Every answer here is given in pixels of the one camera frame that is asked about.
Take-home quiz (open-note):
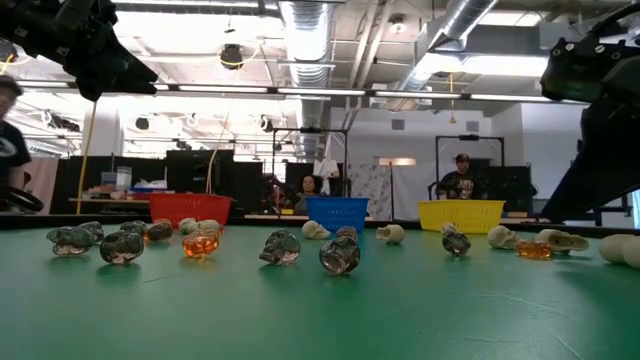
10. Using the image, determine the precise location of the white hanging cloth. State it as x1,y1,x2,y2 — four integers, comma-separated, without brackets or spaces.
313,158,341,196

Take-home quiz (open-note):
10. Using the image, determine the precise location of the blue plastic basket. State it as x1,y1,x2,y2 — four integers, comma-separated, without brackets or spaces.
305,196,370,233

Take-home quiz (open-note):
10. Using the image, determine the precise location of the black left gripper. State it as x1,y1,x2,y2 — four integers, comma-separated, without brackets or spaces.
32,27,161,104

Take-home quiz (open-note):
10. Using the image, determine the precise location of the clear plastic container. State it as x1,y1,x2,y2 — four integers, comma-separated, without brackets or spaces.
115,166,133,192

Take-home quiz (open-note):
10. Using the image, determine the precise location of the patterned white sheet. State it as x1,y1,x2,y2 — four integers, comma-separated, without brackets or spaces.
348,163,394,221

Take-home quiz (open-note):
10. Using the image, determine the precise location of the person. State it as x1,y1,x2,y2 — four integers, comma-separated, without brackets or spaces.
294,174,325,216
0,74,32,201
437,152,484,201

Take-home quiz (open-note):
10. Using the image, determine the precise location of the black partition wall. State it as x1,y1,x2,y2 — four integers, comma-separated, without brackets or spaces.
49,148,266,215

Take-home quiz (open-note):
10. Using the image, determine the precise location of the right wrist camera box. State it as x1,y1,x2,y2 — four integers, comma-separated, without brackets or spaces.
539,35,640,105

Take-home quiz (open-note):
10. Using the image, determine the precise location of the yellow extension cord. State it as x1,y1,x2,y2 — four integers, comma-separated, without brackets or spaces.
75,99,99,216

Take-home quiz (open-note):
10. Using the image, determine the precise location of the yellow plastic basket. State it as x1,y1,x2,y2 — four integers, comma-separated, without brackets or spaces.
417,199,506,235

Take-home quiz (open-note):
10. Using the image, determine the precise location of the black round ceiling fixture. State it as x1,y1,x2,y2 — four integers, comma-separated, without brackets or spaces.
219,43,245,70

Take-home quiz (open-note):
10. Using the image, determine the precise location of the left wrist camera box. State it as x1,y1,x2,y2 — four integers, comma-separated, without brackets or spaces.
55,0,120,32

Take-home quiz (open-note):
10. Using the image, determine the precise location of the green table mat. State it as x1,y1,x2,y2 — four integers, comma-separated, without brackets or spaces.
0,222,640,360

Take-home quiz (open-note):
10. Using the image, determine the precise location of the black curved hoop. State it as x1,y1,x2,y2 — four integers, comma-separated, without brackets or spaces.
0,185,45,213

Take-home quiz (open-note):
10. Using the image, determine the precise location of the pink curtain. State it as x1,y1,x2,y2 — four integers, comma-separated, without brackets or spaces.
22,157,60,215

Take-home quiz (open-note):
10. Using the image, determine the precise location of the red plastic basket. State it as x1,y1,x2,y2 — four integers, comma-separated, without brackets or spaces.
143,192,235,229

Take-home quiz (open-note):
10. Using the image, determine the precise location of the black metal gantry frame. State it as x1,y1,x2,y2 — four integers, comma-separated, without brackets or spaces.
271,127,350,216
434,133,506,201

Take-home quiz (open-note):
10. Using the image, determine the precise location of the silver ventilation duct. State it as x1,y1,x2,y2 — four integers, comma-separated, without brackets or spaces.
277,0,337,161
399,0,501,94

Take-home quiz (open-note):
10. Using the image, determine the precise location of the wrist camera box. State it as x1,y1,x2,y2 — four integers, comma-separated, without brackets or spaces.
55,0,120,32
539,35,640,105

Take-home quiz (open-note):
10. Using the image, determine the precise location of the black desk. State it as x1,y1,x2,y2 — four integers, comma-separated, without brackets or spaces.
552,197,632,227

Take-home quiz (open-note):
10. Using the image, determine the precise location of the wooden work table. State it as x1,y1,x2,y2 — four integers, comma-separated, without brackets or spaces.
68,197,151,205

